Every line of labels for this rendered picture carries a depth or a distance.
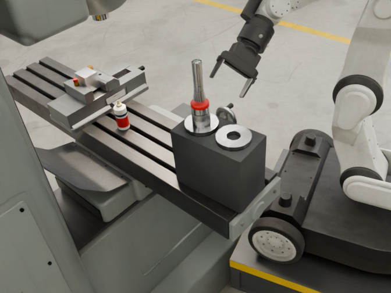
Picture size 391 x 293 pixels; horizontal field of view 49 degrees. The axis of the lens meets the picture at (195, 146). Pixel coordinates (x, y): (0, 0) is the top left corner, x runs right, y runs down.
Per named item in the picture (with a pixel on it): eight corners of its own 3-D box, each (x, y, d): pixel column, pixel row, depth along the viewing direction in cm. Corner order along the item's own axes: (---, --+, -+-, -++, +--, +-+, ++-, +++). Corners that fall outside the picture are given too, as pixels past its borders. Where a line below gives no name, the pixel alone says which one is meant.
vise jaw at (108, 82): (99, 74, 158) (96, 65, 155) (120, 85, 151) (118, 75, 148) (86, 81, 155) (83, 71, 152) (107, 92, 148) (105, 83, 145)
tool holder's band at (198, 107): (210, 109, 104) (210, 106, 104) (191, 111, 104) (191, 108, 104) (208, 98, 108) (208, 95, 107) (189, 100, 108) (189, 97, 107)
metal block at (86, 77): (90, 81, 152) (86, 66, 148) (100, 86, 149) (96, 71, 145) (78, 87, 149) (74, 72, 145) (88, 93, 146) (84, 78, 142)
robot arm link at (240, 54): (246, 81, 128) (266, 47, 129) (262, 79, 119) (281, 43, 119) (213, 58, 124) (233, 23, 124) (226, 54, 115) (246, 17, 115)
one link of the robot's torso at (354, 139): (390, 172, 157) (390, 54, 130) (382, 210, 144) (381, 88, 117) (345, 167, 165) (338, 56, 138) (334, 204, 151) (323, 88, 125)
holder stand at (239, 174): (202, 157, 129) (197, 103, 116) (265, 186, 118) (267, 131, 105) (176, 181, 122) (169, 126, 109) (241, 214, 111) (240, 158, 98)
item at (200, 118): (211, 127, 108) (210, 109, 104) (193, 129, 108) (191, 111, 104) (209, 115, 112) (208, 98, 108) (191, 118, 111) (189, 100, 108)
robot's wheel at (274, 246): (302, 260, 157) (308, 226, 144) (299, 271, 154) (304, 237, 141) (251, 243, 164) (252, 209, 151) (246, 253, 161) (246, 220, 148)
